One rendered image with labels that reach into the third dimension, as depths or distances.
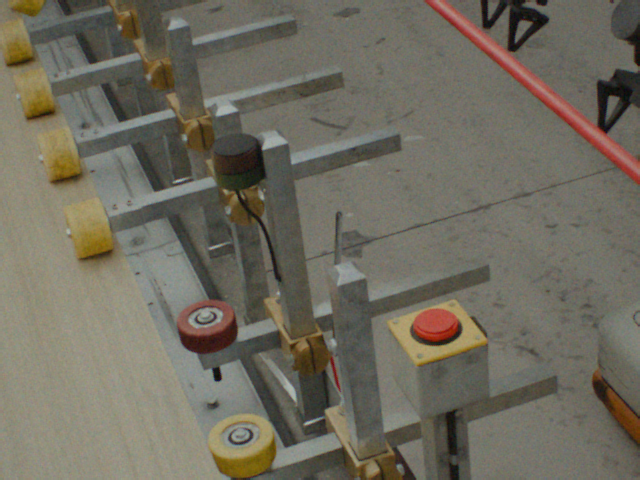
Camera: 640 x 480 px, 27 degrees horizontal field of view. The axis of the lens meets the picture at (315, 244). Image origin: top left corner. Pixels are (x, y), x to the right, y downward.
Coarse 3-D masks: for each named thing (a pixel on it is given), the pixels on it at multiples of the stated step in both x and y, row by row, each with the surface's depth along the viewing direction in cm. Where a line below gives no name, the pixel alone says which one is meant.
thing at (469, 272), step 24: (456, 264) 189; (480, 264) 188; (384, 288) 186; (408, 288) 185; (432, 288) 186; (456, 288) 188; (384, 312) 186; (240, 336) 180; (264, 336) 180; (216, 360) 180
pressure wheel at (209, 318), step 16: (192, 304) 180; (208, 304) 180; (224, 304) 179; (192, 320) 177; (208, 320) 177; (224, 320) 176; (192, 336) 175; (208, 336) 174; (224, 336) 175; (208, 352) 176
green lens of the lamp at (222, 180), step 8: (256, 168) 161; (216, 176) 162; (224, 176) 160; (232, 176) 160; (240, 176) 160; (248, 176) 160; (256, 176) 161; (224, 184) 161; (232, 184) 161; (240, 184) 161; (248, 184) 161
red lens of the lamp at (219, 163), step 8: (256, 144) 161; (248, 152) 159; (256, 152) 160; (216, 160) 160; (224, 160) 159; (232, 160) 159; (240, 160) 159; (248, 160) 159; (256, 160) 160; (216, 168) 161; (224, 168) 160; (232, 168) 159; (240, 168) 159; (248, 168) 160
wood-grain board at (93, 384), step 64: (0, 0) 283; (0, 64) 255; (0, 128) 232; (0, 192) 213; (64, 192) 211; (0, 256) 197; (64, 256) 195; (0, 320) 183; (64, 320) 181; (128, 320) 180; (0, 384) 171; (64, 384) 170; (128, 384) 168; (0, 448) 161; (64, 448) 159; (128, 448) 158; (192, 448) 157
